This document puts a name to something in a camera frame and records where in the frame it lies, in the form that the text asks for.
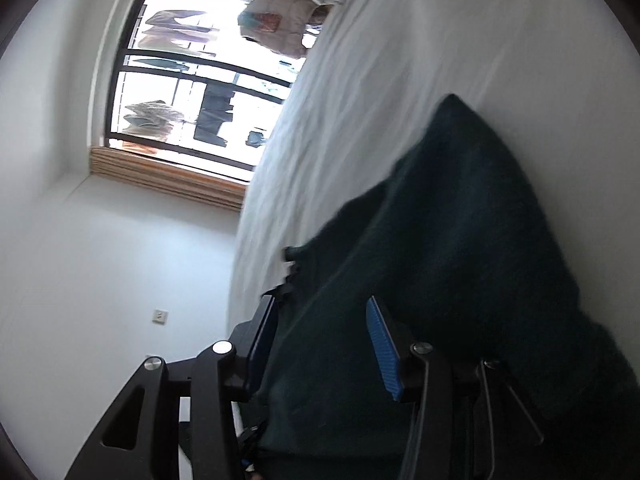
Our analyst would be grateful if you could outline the hanging pale pink garments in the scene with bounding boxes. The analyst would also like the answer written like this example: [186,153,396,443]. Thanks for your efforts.
[136,9,221,57]

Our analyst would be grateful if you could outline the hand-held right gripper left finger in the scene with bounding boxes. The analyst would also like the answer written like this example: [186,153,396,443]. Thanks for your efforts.
[65,295,278,480]

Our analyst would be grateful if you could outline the dark green knit sweater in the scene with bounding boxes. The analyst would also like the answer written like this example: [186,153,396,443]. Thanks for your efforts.
[252,92,640,480]

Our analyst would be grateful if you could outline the bed with white sheet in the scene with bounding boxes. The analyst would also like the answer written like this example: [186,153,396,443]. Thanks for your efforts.
[227,0,623,480]

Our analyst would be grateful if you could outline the hanging dark pants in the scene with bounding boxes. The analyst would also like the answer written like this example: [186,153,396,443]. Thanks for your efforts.
[194,80,237,149]

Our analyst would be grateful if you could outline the white puffer vest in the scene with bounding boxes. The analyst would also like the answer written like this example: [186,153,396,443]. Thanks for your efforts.
[239,0,327,59]

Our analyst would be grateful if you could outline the hanging furry beige garment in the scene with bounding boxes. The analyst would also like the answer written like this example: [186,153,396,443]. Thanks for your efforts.
[122,100,187,140]

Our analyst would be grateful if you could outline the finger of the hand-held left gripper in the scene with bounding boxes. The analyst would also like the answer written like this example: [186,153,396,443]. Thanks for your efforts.
[281,246,303,306]

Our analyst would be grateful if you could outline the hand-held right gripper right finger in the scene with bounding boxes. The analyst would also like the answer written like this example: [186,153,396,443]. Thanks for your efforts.
[365,296,546,480]

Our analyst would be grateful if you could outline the black framed window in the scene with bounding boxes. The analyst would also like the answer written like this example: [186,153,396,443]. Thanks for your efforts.
[102,0,321,182]

